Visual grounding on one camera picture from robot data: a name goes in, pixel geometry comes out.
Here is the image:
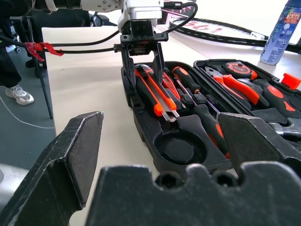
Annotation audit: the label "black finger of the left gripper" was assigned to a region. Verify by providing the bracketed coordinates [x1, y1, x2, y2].
[151, 41, 166, 85]
[120, 47, 137, 93]

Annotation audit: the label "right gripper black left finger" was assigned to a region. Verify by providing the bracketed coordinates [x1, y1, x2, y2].
[0, 111, 104, 226]

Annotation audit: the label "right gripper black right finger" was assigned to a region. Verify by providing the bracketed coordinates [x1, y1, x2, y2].
[217, 112, 301, 177]

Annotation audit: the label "orange voltage tester pen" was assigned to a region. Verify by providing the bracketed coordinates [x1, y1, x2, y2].
[162, 71, 182, 101]

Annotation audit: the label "short black orange screwdriver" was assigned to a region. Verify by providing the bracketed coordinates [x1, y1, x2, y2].
[172, 66, 221, 114]

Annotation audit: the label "orange black utility knife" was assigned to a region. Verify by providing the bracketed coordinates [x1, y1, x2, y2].
[134, 64, 181, 123]

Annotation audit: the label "long black orange screwdriver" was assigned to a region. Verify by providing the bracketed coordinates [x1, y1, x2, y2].
[175, 78, 230, 159]

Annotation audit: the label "black tool case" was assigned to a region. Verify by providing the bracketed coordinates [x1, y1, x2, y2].
[120, 58, 301, 180]

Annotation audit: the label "black tennis racket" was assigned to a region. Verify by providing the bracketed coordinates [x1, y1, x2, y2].
[169, 17, 301, 54]

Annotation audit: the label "black orange tape measure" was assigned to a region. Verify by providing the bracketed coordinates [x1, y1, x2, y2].
[224, 61, 258, 81]

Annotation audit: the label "red tape strip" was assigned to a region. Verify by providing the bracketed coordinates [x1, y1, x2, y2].
[24, 41, 64, 62]

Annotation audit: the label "blue patterned bottle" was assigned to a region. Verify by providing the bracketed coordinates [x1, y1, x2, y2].
[260, 0, 301, 66]

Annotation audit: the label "person in black trousers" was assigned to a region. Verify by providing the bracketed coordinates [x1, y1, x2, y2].
[0, 0, 36, 106]

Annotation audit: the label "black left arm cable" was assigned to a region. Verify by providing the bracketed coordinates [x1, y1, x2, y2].
[0, 30, 120, 48]

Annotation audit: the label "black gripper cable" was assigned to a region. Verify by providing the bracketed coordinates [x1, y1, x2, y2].
[55, 47, 117, 54]

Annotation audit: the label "orange handled pliers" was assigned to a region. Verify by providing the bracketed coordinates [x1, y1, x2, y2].
[204, 66, 270, 110]

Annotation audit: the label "black orange handled hammer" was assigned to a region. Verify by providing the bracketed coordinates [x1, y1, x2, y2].
[252, 78, 301, 142]

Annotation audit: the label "black camera cable loop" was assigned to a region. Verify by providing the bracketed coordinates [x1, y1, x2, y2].
[162, 0, 198, 34]

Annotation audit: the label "white floor cable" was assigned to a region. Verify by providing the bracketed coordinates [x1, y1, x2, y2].
[0, 96, 55, 129]

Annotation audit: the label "black table frame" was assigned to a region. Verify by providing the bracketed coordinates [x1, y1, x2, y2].
[25, 16, 54, 120]

